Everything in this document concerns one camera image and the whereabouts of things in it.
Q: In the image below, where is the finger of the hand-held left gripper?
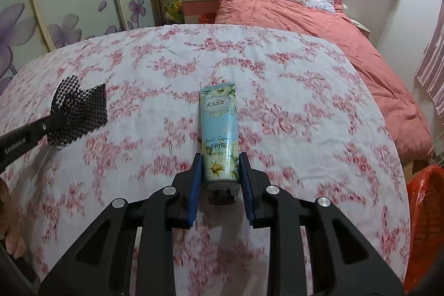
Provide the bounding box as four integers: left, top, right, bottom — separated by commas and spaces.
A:
24, 109, 66, 144

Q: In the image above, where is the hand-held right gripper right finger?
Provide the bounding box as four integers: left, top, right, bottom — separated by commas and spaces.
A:
239, 152, 406, 296

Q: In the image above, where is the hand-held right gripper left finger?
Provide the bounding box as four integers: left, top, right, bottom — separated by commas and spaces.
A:
37, 152, 205, 296

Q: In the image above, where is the black foam mesh mat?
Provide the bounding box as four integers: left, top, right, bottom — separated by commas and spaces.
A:
47, 75, 107, 148

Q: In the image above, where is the light blue hand cream tube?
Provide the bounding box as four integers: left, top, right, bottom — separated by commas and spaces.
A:
199, 83, 241, 206

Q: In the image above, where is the orange plastic basket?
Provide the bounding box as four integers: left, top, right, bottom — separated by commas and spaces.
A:
404, 165, 444, 295

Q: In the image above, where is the pink floral tablecloth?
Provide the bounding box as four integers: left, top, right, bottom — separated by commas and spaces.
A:
0, 24, 412, 296

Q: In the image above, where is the person's bare foot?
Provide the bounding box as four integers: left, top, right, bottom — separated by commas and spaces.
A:
3, 223, 27, 260

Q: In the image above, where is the bed with pink duvet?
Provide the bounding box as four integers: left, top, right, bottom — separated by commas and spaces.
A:
215, 0, 434, 165

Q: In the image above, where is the pink white nightstand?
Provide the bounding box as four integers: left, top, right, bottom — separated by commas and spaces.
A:
181, 0, 223, 24

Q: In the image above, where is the small wooden nightstand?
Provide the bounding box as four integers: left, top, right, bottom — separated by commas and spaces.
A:
349, 17, 372, 36

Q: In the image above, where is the white wire rack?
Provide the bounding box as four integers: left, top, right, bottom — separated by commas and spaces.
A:
432, 143, 444, 166

